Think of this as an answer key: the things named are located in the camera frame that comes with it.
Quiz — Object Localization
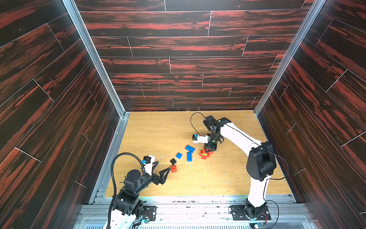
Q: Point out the red long brick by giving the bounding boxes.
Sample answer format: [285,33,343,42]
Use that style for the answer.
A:
[200,150,213,157]

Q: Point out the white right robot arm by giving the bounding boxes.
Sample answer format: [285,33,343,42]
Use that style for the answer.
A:
[203,115,276,209]

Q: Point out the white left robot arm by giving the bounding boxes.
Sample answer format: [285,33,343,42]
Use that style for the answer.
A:
[104,168,171,229]

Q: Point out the red tall square brick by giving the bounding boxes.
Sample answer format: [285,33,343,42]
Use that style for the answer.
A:
[171,165,177,173]

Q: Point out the black square brick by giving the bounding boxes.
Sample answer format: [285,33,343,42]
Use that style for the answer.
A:
[170,158,177,166]

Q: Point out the blue long brick far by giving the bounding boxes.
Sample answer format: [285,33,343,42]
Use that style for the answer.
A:
[185,145,195,153]

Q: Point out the blue long brick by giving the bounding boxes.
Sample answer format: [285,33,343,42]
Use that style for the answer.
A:
[187,152,193,162]
[185,145,195,153]

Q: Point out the small blue square brick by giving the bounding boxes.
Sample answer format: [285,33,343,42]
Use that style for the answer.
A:
[176,153,183,159]

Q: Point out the blue long brick near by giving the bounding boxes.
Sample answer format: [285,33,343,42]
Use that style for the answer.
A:
[187,152,193,162]

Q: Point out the aluminium front base rails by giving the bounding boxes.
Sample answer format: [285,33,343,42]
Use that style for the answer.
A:
[74,194,318,229]

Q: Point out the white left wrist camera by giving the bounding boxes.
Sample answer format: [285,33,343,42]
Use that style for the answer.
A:
[143,156,155,176]

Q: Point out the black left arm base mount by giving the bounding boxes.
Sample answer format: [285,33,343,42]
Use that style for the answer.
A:
[137,205,157,223]

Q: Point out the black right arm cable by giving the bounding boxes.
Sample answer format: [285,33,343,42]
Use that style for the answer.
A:
[190,111,206,135]

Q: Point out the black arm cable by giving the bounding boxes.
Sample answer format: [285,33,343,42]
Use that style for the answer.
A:
[106,152,145,229]
[190,111,206,135]

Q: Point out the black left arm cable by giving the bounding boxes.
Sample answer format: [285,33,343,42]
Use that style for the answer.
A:
[106,152,145,229]

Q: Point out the aluminium frame rail left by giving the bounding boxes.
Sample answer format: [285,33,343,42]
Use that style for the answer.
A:
[63,1,130,205]

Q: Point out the aluminium frame rail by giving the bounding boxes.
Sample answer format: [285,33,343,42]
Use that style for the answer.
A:
[63,1,130,205]
[253,0,327,116]

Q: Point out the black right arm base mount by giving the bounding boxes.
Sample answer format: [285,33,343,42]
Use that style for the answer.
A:
[228,199,271,221]

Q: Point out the aluminium frame rail right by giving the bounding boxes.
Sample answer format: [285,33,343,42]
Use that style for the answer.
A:
[253,0,327,116]

